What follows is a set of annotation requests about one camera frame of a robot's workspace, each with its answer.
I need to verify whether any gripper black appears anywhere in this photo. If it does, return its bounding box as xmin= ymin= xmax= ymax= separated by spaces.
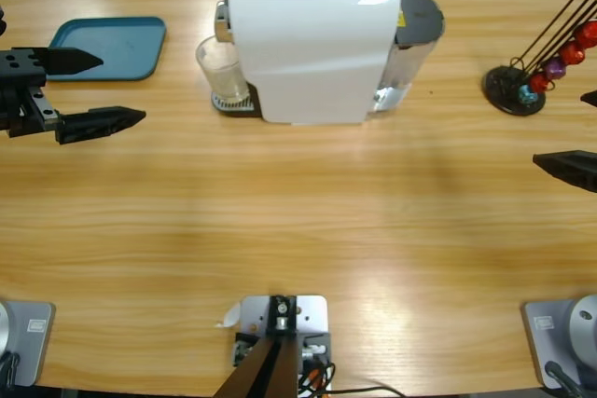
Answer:
xmin=0 ymin=47 xmax=147 ymax=145

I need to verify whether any black capsule holder with rods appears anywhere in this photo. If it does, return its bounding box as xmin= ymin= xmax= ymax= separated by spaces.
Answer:
xmin=482 ymin=0 xmax=597 ymax=117

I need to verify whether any water tank with grey lid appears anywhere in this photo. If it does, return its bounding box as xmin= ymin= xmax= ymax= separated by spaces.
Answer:
xmin=372 ymin=0 xmax=447 ymax=114

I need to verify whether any drip tray with metal grate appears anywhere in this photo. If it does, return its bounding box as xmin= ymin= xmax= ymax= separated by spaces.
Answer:
xmin=210 ymin=91 xmax=262 ymax=118

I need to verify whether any white capsule coffee machine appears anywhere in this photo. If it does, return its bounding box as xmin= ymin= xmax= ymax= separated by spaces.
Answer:
xmin=214 ymin=0 xmax=403 ymax=128

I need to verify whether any purple coffee capsule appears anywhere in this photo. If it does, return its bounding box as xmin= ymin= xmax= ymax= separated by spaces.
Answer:
xmin=543 ymin=57 xmax=567 ymax=81

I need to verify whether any white block with dark post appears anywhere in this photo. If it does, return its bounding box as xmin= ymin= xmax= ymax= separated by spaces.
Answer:
xmin=214 ymin=294 xmax=333 ymax=398

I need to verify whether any clear glass cup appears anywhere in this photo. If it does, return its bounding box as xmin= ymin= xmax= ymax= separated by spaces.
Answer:
xmin=194 ymin=35 xmax=251 ymax=102

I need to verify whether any black cable bundle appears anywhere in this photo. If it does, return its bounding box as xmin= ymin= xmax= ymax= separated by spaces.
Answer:
xmin=298 ymin=360 xmax=407 ymax=398

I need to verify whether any teal plastic tray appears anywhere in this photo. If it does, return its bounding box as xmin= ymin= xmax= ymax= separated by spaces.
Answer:
xmin=44 ymin=15 xmax=168 ymax=83

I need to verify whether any red coffee capsule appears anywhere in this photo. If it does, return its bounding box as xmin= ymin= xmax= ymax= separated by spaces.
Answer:
xmin=572 ymin=20 xmax=597 ymax=49
xmin=529 ymin=72 xmax=554 ymax=95
xmin=558 ymin=41 xmax=587 ymax=67

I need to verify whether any white tape piece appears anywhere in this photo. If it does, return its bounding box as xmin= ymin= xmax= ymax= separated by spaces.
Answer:
xmin=214 ymin=302 xmax=243 ymax=329

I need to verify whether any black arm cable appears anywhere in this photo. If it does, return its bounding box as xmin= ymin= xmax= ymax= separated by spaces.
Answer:
xmin=0 ymin=350 xmax=22 ymax=390
xmin=544 ymin=360 xmax=584 ymax=398

